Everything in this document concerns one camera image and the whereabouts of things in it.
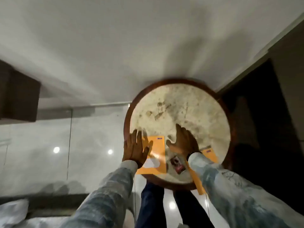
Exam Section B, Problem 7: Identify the dark wooden door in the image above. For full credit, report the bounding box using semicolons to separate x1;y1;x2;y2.
217;58;304;216

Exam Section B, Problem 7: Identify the person's right forearm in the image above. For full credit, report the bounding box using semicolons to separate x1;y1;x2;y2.
188;152;304;228

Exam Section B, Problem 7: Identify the person's right hand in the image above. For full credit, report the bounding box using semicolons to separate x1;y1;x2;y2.
166;123;201;161

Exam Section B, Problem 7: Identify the person's leg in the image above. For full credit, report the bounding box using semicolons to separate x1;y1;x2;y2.
173;190;215;228
135;180;165;228

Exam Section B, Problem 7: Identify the white pillow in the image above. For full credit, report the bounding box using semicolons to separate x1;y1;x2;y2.
0;199;29;228

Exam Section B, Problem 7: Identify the person's left hand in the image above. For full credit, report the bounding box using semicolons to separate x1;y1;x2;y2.
122;129;154;169

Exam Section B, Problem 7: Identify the person's left forearm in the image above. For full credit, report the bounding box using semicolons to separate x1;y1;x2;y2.
59;160;139;228

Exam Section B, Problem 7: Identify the person's right leg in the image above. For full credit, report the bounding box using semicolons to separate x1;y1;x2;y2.
173;190;215;228

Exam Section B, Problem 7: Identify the small printed card packet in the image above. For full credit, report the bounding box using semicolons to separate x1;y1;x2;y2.
170;155;186;175

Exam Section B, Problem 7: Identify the orange envelope with white label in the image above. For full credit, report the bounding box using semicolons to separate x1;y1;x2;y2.
135;136;168;176

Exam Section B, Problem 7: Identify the round wooden-rimmed marble table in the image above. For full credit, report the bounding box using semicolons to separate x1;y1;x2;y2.
123;78;237;192

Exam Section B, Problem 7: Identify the orange paper envelope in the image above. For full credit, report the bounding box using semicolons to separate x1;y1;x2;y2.
186;149;219;196

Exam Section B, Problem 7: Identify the person's left leg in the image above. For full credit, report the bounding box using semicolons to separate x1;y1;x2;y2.
135;180;165;228

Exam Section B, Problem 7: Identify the dark brown wooden cabinet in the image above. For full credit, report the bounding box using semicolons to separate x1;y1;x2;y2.
0;59;41;125

